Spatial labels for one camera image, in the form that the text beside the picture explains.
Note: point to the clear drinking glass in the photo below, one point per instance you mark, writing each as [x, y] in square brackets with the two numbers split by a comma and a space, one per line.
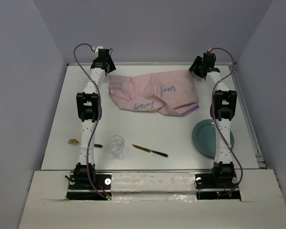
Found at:
[116, 146]

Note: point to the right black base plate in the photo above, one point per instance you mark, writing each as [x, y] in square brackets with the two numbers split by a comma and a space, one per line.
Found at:
[208, 189]

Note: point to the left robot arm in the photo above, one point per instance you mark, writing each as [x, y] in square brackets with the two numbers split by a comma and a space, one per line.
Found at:
[89, 111]

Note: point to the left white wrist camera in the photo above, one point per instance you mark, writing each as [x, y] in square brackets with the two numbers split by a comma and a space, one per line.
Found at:
[94, 49]

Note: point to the gold fork black handle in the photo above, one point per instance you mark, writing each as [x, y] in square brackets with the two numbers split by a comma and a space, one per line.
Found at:
[76, 142]

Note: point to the teal ceramic plate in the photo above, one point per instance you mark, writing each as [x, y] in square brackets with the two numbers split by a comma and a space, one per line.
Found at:
[213, 139]

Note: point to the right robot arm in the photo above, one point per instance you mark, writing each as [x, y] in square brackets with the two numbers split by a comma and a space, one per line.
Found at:
[222, 111]

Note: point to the pink cloth placemat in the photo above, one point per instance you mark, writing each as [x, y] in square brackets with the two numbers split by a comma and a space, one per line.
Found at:
[170, 93]

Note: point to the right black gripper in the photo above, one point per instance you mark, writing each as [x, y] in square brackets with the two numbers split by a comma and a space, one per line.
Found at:
[198, 60]

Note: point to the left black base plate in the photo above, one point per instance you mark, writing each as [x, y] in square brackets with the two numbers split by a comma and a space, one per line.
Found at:
[84, 191]

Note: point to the gold knife black handle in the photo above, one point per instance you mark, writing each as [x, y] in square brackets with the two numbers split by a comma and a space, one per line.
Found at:
[150, 151]

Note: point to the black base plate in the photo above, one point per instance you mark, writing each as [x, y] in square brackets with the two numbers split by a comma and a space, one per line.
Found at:
[208, 189]
[84, 191]

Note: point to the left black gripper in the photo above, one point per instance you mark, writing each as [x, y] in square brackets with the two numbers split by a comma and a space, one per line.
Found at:
[111, 67]

